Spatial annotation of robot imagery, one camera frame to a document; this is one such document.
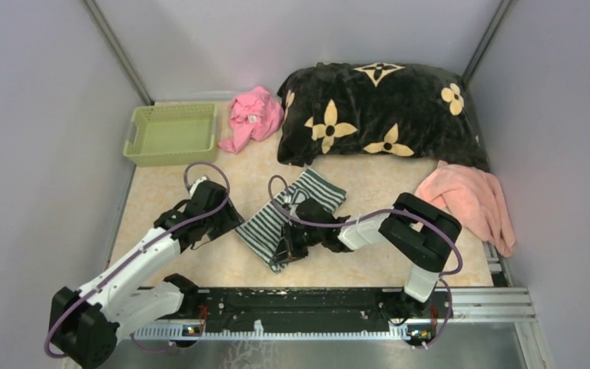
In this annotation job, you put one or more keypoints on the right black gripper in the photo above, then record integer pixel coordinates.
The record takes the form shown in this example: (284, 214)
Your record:
(288, 250)

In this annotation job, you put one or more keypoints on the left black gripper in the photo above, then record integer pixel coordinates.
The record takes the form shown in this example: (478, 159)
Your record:
(231, 218)

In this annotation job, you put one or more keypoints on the green white striped towel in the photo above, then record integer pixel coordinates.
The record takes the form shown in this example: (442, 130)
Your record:
(262, 231)

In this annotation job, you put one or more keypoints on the black blanket with beige flowers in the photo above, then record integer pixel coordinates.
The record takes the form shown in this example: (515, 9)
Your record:
(406, 110)

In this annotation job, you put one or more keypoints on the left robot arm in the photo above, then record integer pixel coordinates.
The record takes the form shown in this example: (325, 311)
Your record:
(86, 324)

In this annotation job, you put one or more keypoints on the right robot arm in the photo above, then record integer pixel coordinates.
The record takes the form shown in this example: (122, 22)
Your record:
(423, 233)

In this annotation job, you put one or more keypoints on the green perforated plastic basket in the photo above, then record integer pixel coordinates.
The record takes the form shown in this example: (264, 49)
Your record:
(174, 134)

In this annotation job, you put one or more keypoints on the bright pink crumpled towel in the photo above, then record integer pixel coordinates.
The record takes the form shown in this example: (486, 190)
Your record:
(254, 115)

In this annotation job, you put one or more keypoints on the light salmon pink towel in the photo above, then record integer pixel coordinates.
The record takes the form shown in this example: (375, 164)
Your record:
(475, 198)

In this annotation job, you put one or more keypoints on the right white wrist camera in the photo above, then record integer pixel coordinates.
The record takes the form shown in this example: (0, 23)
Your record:
(292, 208)

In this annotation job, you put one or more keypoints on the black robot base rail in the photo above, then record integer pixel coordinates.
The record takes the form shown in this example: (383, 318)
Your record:
(310, 314)

